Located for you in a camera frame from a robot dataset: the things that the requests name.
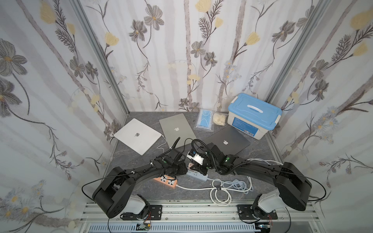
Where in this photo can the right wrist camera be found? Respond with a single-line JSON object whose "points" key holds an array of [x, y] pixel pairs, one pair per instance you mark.
{"points": [[197, 158]]}

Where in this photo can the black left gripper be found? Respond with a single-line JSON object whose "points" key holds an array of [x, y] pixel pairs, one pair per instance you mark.
{"points": [[180, 168]]}

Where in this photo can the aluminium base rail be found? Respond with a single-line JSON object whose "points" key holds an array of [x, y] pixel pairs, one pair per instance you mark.
{"points": [[289, 220]]}

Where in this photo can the blue-grey power strip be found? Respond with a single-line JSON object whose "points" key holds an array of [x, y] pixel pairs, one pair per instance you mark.
{"points": [[197, 175]]}

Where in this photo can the orange power strip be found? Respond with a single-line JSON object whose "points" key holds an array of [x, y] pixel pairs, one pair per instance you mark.
{"points": [[166, 182]]}

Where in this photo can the white laptop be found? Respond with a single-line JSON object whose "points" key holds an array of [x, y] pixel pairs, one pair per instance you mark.
{"points": [[137, 136]]}

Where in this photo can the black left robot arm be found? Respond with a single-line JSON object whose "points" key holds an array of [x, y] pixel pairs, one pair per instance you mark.
{"points": [[113, 193]]}

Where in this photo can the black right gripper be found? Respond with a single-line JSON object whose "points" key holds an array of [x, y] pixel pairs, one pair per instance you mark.
{"points": [[202, 168]]}

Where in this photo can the silver laptop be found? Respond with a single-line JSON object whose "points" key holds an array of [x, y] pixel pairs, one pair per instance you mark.
{"points": [[174, 127]]}

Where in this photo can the blue lid storage box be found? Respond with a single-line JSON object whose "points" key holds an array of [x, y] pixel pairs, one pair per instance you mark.
{"points": [[253, 116]]}

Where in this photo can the bag of white cotton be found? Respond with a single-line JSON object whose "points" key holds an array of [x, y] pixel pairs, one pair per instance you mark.
{"points": [[220, 119]]}

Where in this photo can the dark grey laptop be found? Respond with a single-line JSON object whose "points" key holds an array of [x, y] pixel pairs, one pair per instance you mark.
{"points": [[229, 140]]}

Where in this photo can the white vented cable duct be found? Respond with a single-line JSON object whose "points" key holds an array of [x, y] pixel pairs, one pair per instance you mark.
{"points": [[158, 227]]}

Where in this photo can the bag of blue masks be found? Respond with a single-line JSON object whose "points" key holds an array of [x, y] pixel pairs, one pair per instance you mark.
{"points": [[204, 121]]}

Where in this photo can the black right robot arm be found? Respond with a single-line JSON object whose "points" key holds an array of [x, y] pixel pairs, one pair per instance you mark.
{"points": [[292, 187]]}

